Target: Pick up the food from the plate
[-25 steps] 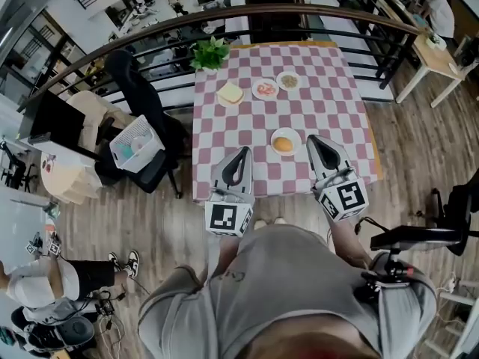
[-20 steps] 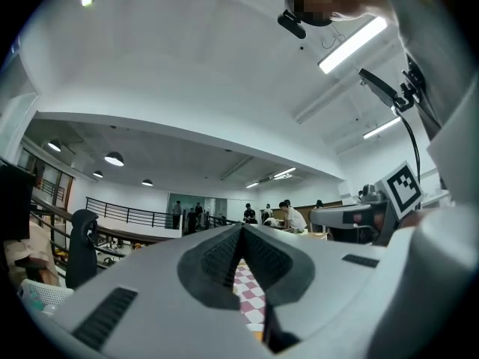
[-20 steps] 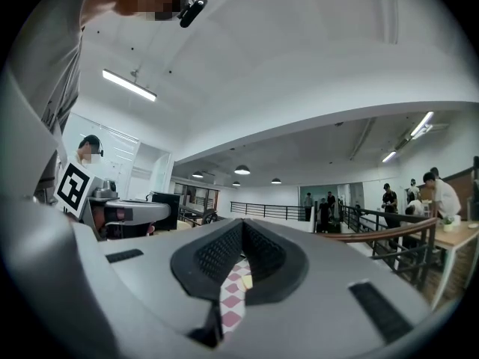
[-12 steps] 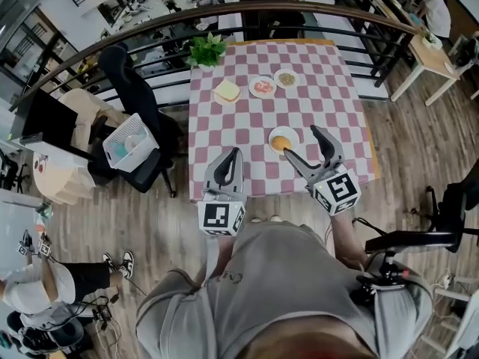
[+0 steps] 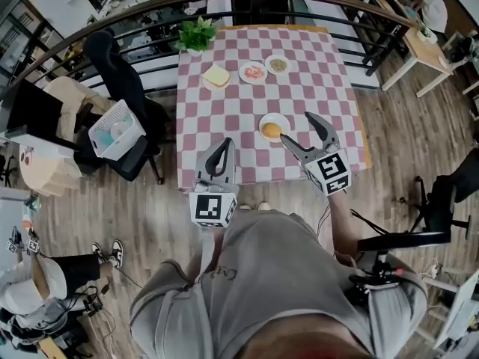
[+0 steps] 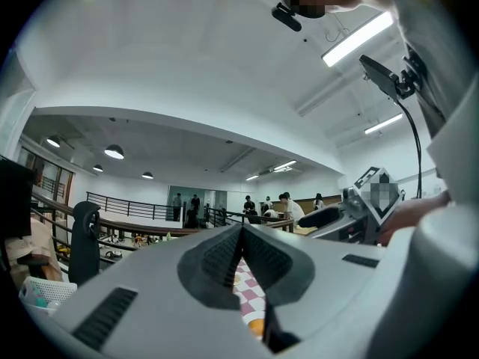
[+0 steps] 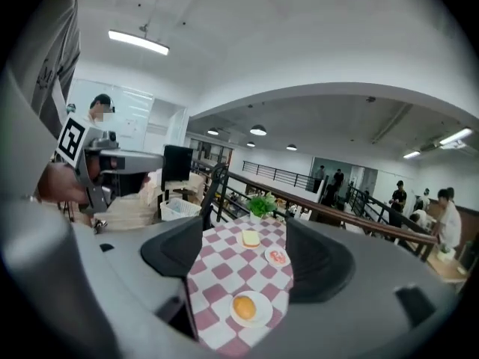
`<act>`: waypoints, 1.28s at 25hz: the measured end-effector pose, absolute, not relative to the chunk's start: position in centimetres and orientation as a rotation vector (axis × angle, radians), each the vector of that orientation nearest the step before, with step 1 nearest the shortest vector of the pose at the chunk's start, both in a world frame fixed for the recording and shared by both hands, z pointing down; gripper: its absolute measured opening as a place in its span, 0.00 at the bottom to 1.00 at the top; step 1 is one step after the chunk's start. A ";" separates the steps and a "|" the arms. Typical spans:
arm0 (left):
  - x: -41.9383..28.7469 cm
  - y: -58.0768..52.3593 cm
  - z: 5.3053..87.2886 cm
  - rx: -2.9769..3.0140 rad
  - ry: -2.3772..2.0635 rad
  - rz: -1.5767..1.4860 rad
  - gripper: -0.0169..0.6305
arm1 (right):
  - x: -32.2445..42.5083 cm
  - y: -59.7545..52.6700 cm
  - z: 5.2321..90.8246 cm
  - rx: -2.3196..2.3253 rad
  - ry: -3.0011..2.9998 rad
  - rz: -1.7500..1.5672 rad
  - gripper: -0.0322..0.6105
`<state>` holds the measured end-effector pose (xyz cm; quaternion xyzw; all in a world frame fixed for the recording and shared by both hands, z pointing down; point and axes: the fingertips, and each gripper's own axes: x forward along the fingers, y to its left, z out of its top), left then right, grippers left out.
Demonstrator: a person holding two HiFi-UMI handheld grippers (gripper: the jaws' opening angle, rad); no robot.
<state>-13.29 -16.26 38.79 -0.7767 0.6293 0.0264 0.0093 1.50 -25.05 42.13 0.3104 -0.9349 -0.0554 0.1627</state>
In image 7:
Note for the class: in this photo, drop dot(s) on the long ceiling light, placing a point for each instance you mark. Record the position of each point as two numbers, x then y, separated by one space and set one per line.
411 154
456 136
138 42

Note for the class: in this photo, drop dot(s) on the green potted plant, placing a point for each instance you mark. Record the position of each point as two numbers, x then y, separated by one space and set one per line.
260 206

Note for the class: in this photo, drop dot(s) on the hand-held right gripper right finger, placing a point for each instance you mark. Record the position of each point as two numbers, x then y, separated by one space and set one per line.
314 260

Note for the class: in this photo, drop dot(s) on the black metal balcony railing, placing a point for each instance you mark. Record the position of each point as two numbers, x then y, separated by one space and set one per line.
277 174

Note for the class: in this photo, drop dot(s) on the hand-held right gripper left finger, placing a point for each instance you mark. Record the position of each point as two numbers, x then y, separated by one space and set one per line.
176 247

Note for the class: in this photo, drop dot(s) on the person's left forearm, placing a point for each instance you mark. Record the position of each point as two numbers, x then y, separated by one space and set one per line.
61 183

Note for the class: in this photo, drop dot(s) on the red sliced food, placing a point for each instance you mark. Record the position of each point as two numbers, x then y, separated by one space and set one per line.
277 256

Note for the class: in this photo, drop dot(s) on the black monitor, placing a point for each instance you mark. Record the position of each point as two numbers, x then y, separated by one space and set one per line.
177 163

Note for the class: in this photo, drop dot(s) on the round orange bun food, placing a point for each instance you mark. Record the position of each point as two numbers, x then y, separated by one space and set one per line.
244 307

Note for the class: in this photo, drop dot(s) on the yellow toast slice food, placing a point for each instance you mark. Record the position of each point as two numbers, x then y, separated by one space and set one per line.
250 238

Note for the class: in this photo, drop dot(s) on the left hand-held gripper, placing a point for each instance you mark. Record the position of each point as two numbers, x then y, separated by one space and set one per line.
93 152

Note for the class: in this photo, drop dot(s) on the wooden handrail with black bars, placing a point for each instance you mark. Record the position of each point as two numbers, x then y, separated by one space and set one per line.
337 215

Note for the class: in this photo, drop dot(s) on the person's grey t-shirt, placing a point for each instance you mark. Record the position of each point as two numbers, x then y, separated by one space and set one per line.
48 62

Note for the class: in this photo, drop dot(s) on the black chair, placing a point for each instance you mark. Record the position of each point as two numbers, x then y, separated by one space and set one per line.
214 196

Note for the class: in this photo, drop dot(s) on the white plastic basket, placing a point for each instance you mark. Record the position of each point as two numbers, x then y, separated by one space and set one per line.
179 208

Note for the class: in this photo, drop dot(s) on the red white checkered tablecloth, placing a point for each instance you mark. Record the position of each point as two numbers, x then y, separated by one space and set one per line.
224 267

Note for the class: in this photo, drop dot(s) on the whiteboard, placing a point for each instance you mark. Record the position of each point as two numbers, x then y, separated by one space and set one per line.
127 114

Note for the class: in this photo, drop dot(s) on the wooden side table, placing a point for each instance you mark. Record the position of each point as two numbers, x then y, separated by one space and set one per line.
449 267

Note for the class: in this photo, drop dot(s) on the white round plate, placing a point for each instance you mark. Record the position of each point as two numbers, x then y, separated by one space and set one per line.
268 256
263 309
239 241

